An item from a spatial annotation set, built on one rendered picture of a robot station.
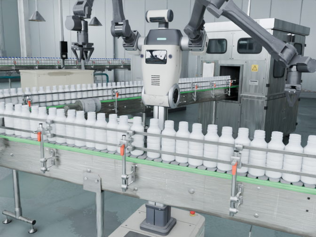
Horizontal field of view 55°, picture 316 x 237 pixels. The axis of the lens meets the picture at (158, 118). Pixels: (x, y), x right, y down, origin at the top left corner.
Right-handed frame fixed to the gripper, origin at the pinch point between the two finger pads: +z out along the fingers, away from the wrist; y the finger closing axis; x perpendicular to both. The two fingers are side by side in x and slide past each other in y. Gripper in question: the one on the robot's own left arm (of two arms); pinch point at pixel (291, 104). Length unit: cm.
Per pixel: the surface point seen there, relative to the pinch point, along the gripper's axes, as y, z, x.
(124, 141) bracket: -48, 15, 59
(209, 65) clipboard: 351, -23, 137
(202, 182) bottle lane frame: -41, 29, 28
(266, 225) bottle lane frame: -41, 40, 4
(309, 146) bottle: -37.2, 10.6, -7.4
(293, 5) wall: 1154, -265, 49
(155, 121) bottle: -38, 7, 50
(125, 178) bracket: -48, 31, 59
